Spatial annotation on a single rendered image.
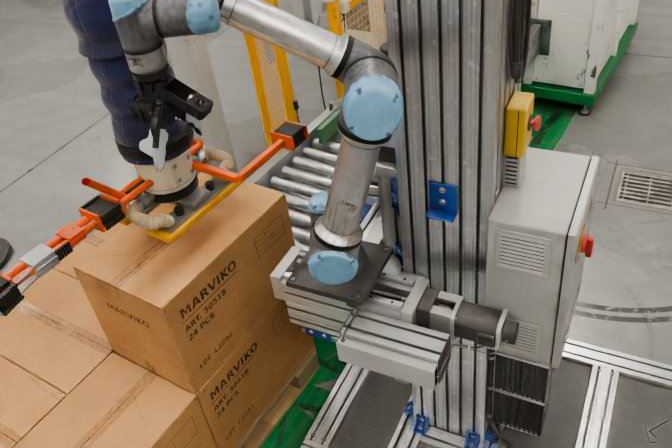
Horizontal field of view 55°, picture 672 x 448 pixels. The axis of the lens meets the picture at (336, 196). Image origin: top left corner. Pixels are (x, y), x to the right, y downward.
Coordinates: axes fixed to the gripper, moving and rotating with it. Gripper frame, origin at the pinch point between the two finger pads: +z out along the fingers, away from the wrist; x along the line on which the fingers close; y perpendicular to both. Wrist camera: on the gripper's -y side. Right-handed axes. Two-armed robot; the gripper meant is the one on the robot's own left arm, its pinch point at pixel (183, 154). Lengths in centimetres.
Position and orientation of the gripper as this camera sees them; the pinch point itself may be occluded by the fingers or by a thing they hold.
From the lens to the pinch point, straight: 143.2
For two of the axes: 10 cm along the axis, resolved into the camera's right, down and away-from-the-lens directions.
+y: -8.9, -1.8, 4.1
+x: -4.4, 5.8, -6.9
